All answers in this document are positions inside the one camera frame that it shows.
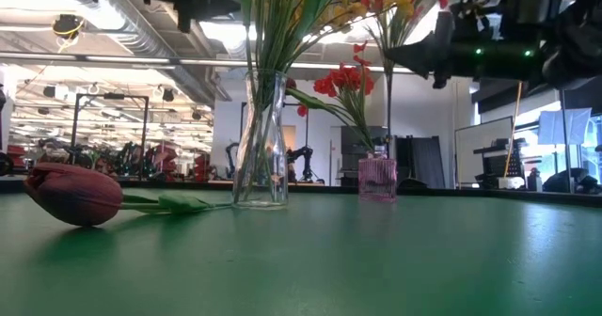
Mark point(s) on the black monitor cabinet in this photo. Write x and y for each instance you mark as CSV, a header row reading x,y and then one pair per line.
x,y
353,142

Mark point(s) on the black equipment rack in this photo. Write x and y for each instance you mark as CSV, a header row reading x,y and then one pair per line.
x,y
498,161

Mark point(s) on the black rounded bag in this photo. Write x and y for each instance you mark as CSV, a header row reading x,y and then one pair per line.
x,y
569,182

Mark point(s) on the black panel screen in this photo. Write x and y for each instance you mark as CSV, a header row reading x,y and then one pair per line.
x,y
425,161

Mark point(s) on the white softbox panel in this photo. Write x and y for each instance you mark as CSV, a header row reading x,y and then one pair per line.
x,y
564,125

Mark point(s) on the black ceiling camera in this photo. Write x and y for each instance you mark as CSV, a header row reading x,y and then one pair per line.
x,y
66,24

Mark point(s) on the black background robot arm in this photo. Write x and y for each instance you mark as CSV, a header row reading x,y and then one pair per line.
x,y
303,163
232,161

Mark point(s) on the small white box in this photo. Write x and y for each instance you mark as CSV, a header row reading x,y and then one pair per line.
x,y
511,183

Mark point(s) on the long LED light bar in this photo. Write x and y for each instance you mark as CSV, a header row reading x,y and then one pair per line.
x,y
117,59

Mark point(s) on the yellow flower bunch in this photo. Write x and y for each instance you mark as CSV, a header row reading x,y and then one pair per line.
x,y
275,38

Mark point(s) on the clear glass vase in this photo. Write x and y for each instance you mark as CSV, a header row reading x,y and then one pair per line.
x,y
263,165

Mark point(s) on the black light stand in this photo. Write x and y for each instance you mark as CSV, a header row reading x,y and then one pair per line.
x,y
564,132

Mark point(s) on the pink ribbed glass vase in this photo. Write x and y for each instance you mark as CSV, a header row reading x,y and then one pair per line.
x,y
377,179

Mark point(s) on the gray bottle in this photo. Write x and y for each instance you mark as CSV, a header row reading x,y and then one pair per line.
x,y
534,180

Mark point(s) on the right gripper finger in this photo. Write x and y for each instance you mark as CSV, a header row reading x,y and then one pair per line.
x,y
418,57

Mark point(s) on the whiteboard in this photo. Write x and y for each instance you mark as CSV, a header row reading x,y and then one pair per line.
x,y
484,142

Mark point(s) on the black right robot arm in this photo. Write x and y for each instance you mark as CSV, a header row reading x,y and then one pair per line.
x,y
564,48

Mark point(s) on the black rig frame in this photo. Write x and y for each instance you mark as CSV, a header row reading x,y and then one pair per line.
x,y
306,128
110,96

